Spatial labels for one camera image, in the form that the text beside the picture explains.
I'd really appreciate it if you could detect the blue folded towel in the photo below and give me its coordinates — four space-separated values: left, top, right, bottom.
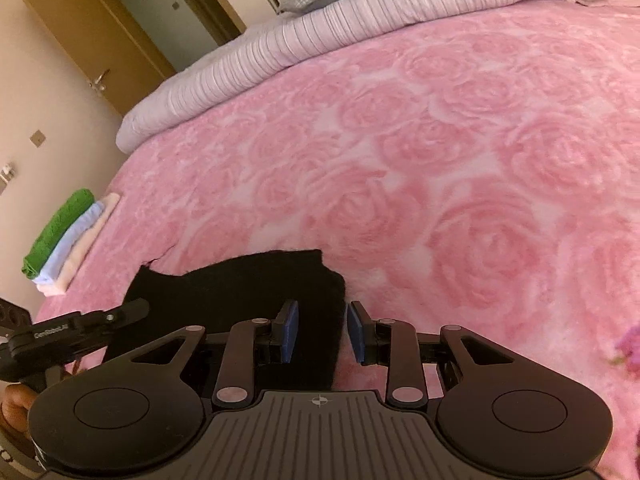
32 201 107 283

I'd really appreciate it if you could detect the green folded towel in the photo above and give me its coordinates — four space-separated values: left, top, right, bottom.
21 188 96 278

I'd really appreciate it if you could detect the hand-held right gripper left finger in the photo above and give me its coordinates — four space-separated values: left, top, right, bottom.
131 300 300 408

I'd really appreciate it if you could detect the pink floral blanket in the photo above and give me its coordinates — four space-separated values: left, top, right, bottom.
37 0 640 480

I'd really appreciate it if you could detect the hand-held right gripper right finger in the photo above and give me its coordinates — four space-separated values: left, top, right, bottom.
346 301 516 407

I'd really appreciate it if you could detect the cream folded towel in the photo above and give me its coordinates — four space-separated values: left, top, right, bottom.
42 192 121 297

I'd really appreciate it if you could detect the striped lilac quilt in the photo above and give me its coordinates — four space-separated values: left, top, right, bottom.
116 0 616 155

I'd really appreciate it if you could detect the wooden door frame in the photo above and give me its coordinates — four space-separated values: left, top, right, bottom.
155 0 247 46

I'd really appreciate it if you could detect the brown wooden door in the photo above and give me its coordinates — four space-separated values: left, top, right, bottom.
20 0 177 117

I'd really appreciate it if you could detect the person's left hand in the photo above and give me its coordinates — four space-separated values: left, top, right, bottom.
0 382 40 433

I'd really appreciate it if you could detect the black buttoned cardigan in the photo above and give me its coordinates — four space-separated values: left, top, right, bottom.
102 248 347 391

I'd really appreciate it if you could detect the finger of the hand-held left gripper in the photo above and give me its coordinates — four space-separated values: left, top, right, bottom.
75 298 151 334

